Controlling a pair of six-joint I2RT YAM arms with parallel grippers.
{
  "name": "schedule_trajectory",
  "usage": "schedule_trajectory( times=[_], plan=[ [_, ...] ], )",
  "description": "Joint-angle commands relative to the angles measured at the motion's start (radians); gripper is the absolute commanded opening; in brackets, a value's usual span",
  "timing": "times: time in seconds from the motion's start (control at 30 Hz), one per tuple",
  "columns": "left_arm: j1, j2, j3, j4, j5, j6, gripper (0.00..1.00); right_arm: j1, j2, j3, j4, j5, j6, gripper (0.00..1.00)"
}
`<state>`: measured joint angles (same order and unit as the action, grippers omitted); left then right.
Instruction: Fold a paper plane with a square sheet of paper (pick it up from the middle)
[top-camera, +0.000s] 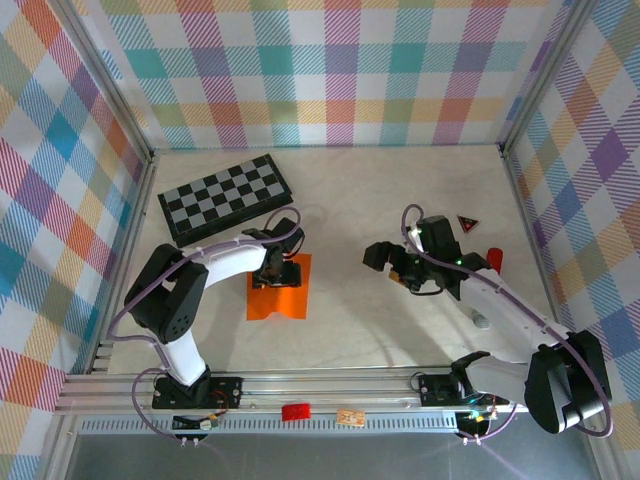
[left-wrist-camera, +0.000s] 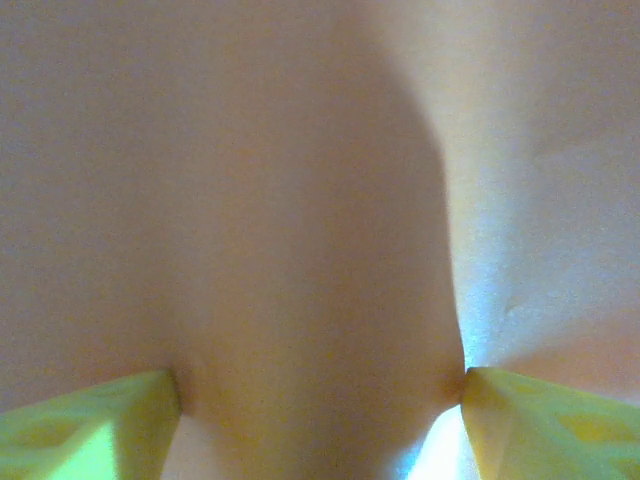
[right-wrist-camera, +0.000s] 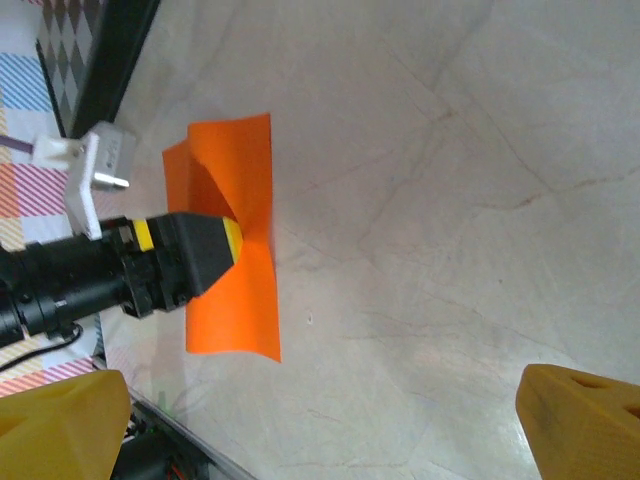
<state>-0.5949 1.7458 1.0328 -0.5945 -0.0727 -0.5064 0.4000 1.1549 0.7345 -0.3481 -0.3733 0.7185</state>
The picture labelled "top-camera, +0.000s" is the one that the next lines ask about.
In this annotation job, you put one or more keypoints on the aluminium frame rail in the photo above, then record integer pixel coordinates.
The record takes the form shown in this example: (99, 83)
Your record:
(325, 392)

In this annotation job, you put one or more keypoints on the black red triangular badge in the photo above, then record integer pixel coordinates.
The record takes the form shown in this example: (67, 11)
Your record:
(467, 223)

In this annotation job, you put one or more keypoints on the red rectangular block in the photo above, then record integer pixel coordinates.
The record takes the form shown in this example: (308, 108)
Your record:
(296, 411)

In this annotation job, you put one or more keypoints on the small orange printed label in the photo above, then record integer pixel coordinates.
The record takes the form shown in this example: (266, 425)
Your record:
(350, 417)

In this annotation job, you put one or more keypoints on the red cylinder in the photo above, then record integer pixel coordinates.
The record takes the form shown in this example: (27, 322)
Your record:
(496, 257)

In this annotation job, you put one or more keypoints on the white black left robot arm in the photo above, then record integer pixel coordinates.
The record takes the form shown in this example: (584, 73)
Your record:
(230, 260)

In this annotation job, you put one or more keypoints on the orange paper sheet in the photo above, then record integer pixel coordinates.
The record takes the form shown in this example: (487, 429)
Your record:
(280, 305)

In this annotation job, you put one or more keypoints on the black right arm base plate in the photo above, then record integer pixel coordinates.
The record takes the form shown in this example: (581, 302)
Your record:
(435, 390)

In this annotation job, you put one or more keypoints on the aluminium side rail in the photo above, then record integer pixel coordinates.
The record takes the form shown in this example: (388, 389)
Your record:
(523, 215)
(131, 250)

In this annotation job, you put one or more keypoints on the black grey chessboard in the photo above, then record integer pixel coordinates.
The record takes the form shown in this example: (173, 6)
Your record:
(225, 195)

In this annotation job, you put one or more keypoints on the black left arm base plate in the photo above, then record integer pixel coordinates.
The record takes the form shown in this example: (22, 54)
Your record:
(225, 392)

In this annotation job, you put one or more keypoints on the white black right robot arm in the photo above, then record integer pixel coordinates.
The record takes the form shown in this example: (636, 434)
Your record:
(500, 300)

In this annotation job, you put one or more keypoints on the aluminium frame post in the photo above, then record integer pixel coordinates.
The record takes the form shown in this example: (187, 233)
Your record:
(545, 75)
(102, 75)

